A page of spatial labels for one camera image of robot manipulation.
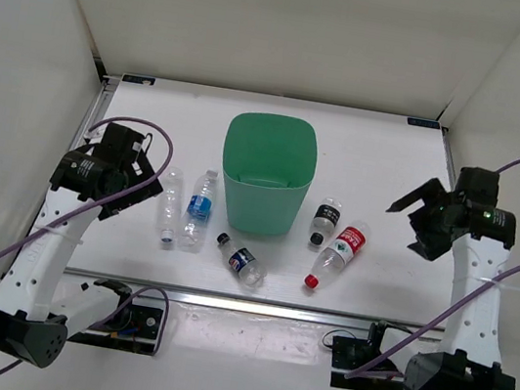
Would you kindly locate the small Pepsi bottle black cap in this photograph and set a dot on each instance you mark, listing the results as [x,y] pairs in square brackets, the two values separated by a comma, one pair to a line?
[241,261]

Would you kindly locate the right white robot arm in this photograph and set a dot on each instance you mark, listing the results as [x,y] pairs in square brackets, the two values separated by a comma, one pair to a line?
[459,349]

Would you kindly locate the left blue corner label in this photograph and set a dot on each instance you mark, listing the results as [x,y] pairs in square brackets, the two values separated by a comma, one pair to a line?
[140,80]

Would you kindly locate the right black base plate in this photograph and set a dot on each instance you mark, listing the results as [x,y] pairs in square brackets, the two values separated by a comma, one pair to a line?
[349,352]

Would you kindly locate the aluminium rail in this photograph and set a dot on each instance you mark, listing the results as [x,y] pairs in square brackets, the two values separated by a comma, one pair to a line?
[97,109]
[449,157]
[72,279]

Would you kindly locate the black label small bottle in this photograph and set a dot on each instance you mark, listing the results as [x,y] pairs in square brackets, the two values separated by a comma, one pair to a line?
[325,221]

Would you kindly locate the blue label water bottle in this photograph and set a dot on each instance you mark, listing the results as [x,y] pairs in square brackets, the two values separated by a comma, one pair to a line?
[195,220]

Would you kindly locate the right aluminium rail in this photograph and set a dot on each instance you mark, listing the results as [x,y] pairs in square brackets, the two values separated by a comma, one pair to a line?
[449,157]

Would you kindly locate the red label red cap bottle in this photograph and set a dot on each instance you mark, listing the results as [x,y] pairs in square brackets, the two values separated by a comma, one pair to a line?
[336,256]

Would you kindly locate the right blue corner label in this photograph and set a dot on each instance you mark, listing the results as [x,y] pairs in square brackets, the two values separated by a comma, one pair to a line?
[423,123]

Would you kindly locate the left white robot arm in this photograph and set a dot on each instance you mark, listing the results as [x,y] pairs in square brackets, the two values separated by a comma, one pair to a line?
[93,182]

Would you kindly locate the clear unlabelled plastic bottle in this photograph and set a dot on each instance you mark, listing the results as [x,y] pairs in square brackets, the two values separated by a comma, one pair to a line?
[169,205]

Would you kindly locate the green plastic bin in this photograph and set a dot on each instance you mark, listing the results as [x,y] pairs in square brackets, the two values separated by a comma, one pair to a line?
[269,162]

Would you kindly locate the left aluminium rail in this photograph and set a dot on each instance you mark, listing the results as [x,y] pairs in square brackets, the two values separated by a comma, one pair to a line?
[97,109]

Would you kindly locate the front aluminium rail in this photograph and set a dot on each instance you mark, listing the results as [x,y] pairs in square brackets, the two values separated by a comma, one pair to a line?
[72,279]

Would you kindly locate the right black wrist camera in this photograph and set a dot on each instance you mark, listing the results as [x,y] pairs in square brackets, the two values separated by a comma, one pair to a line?
[478,185]

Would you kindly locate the blue corner label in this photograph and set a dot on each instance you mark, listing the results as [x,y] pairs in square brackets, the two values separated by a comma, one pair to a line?
[423,123]
[140,80]

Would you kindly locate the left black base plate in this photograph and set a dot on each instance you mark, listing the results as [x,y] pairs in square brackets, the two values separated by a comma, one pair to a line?
[137,330]

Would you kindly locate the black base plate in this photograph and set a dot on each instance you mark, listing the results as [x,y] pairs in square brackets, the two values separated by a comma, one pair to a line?
[137,330]
[349,352]

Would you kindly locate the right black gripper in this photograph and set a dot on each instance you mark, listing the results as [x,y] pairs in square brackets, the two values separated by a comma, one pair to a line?
[433,194]

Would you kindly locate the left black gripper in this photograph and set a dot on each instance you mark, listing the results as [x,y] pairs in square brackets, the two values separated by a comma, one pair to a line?
[129,199]

